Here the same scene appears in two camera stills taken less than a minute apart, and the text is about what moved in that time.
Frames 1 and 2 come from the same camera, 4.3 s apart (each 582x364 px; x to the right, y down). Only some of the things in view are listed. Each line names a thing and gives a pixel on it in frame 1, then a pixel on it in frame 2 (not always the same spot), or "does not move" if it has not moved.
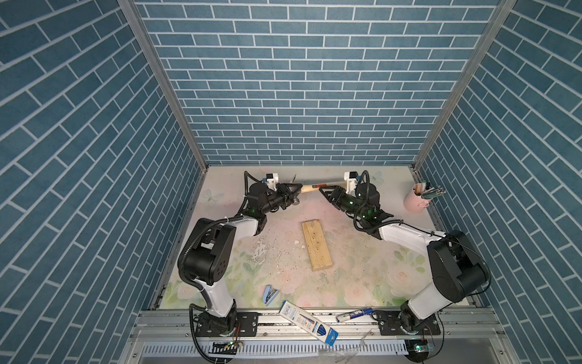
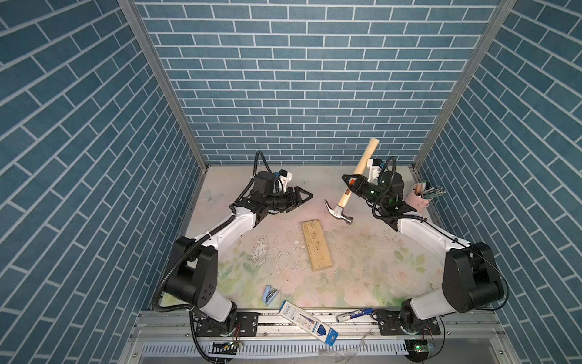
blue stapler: x=270 y=293 does not move
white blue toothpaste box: x=309 y=324 does not move
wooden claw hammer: x=308 y=188 → x=359 y=170
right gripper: x=339 y=192 → x=356 y=188
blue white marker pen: x=352 y=315 does not move
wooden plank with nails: x=318 y=251 does not move
